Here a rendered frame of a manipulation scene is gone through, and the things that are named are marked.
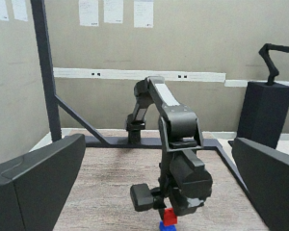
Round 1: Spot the red toy brick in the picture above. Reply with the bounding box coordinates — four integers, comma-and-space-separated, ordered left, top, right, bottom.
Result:
163, 208, 177, 226

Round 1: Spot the blue block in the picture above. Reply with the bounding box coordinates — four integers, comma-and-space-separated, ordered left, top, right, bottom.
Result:
159, 221, 176, 231

